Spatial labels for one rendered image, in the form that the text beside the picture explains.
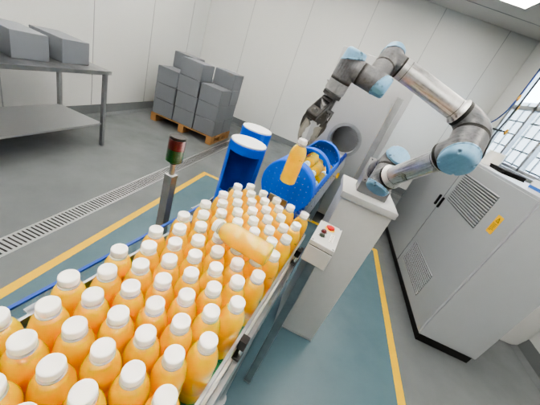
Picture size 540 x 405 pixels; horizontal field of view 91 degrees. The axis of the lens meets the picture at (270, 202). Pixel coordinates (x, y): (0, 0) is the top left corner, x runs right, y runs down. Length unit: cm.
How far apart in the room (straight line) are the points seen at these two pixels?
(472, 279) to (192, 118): 434
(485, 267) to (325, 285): 122
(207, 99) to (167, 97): 75
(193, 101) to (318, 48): 290
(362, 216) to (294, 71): 516
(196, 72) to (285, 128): 255
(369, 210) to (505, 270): 130
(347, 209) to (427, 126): 516
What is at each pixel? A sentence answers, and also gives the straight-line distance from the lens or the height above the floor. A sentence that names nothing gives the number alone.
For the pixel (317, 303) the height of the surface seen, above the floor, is 35.
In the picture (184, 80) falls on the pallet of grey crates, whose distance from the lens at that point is 501.
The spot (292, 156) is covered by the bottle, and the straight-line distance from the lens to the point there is 110.
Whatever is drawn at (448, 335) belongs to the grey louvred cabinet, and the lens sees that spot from 290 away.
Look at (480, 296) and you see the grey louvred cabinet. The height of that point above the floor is 64.
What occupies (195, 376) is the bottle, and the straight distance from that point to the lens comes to 67.
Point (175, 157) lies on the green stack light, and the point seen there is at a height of 119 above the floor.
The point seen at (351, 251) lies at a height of 82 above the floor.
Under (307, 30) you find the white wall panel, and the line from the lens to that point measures 649.
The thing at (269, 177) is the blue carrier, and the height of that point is 110.
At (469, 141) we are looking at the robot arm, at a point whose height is 161.
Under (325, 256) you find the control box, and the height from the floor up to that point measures 106.
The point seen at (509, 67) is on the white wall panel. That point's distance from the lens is 693.
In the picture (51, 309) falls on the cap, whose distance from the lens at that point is 67.
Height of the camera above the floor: 162
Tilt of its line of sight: 27 degrees down
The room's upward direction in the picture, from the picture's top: 22 degrees clockwise
